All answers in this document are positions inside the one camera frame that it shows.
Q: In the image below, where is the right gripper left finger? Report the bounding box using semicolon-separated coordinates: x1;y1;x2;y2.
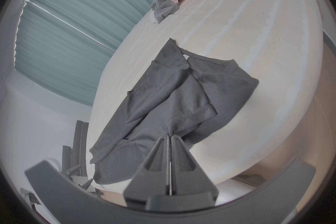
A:
123;136;170;208

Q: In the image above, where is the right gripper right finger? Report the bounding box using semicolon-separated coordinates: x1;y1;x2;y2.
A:
171;135;219;201

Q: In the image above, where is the black T-shirt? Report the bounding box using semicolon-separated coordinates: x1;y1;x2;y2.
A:
89;38;259;186

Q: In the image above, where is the bed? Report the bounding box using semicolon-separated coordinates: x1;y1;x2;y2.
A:
87;0;336;190

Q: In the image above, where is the dark grey chest of drawers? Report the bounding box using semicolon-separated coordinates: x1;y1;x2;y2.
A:
62;120;90;179

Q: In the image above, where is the grey garment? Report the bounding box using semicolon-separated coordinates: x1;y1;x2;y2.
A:
151;0;180;24

